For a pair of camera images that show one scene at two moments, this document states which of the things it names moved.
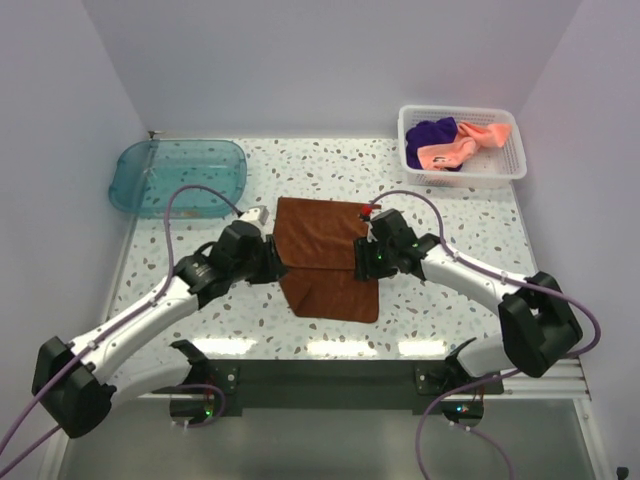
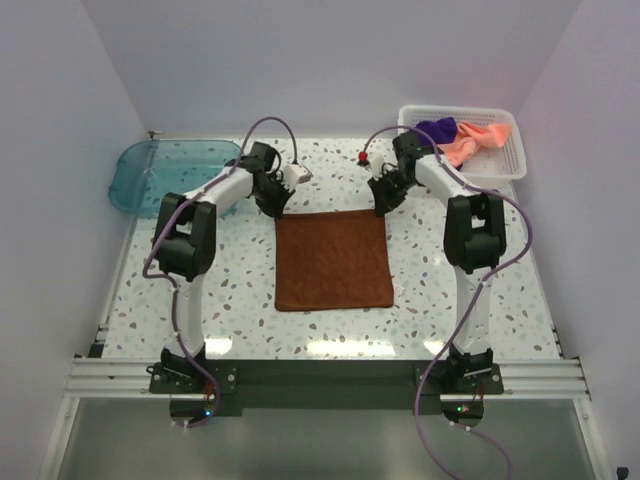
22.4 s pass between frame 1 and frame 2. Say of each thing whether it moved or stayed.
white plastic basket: stayed
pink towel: stayed
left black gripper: moved
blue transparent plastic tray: stayed
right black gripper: moved
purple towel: stayed
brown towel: moved
